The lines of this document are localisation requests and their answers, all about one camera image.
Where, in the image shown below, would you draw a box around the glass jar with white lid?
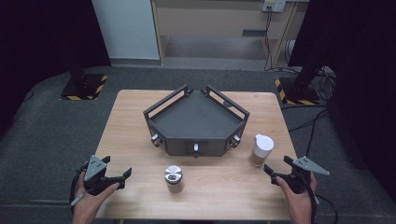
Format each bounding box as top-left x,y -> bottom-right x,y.
248,133 -> 276,168

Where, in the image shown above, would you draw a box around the white panel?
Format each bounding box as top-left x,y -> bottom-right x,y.
91,0 -> 161,61

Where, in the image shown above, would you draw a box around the light wooden cabinet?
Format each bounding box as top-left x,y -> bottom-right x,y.
150,0 -> 301,67

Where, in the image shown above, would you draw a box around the right hand-held gripper cable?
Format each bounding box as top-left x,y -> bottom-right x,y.
306,174 -> 339,224

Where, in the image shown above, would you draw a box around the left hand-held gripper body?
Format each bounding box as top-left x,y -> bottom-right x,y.
82,154 -> 126,196

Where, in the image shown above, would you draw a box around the black floor cables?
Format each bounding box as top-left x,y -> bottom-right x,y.
279,66 -> 338,158

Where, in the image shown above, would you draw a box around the hand-held gripper cable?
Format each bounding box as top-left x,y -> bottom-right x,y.
306,174 -> 339,224
68,161 -> 90,218

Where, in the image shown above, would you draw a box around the dark curtain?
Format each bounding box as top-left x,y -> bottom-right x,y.
0,0 -> 112,138
288,0 -> 396,197

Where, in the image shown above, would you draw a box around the black metal stand post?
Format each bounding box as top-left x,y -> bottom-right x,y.
288,40 -> 332,96
64,0 -> 96,90

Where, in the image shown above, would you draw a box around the person's right hand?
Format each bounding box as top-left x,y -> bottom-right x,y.
275,172 -> 318,224

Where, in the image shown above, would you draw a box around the silver metal can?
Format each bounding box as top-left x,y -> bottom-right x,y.
163,164 -> 185,194

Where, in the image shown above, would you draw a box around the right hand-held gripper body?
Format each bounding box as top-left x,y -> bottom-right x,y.
269,156 -> 331,195

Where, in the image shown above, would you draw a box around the left hand-held gripper cable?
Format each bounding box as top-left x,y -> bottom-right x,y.
68,161 -> 90,218

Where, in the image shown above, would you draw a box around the person's left hand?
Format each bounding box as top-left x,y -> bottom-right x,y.
72,172 -> 121,224

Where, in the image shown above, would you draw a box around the black cable from outlet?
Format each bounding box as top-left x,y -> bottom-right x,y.
262,7 -> 276,72

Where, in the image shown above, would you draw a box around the wall power outlet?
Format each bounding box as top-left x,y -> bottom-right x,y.
262,0 -> 287,14

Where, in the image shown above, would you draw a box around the black striped stand base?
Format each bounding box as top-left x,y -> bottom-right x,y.
274,77 -> 320,106
60,73 -> 109,102

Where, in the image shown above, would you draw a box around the dark grey corner rack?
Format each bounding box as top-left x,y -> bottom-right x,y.
143,83 -> 251,158

